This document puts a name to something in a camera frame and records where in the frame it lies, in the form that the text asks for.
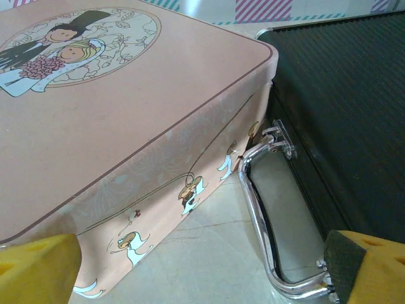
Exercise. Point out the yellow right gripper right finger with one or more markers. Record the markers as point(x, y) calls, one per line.
point(376, 272)

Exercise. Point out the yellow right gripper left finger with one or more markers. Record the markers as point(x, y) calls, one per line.
point(38, 272)

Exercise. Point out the black ribbed carrying case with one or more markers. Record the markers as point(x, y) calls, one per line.
point(348, 95)

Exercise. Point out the pink wedding cartoon tin box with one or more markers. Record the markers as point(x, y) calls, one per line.
point(126, 111)

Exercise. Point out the colourful plaid backdrop cloth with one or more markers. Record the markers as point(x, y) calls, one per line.
point(262, 9)

